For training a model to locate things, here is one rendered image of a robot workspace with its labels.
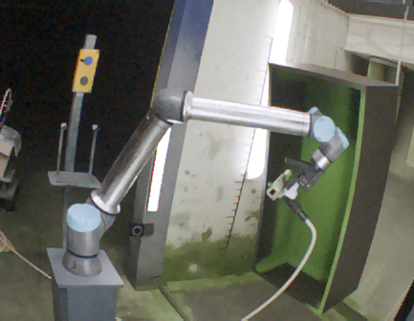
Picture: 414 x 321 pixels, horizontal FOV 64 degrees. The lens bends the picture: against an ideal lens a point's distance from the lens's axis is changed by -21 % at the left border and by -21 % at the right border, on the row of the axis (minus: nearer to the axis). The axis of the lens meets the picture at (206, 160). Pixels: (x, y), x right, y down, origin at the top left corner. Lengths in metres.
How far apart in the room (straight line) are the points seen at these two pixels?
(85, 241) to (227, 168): 1.32
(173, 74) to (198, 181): 0.69
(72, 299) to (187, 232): 1.26
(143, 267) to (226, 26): 1.63
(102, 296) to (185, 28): 1.53
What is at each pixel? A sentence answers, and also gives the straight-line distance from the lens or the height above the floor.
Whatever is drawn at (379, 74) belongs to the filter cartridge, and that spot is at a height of 1.84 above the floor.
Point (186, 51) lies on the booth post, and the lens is 2.31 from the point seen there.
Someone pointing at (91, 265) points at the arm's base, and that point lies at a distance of 1.63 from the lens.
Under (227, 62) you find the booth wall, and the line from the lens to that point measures 2.45.
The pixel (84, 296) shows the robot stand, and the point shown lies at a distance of 1.65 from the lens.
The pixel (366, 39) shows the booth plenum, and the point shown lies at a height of 2.10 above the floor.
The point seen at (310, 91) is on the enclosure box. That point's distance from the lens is 2.21.
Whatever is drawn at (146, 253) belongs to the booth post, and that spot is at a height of 0.33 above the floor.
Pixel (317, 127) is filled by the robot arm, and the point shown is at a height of 1.42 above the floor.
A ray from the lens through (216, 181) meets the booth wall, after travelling 2.60.
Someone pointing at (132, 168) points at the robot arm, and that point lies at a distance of 1.61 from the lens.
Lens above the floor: 1.54
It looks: 13 degrees down
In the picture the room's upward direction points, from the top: 12 degrees clockwise
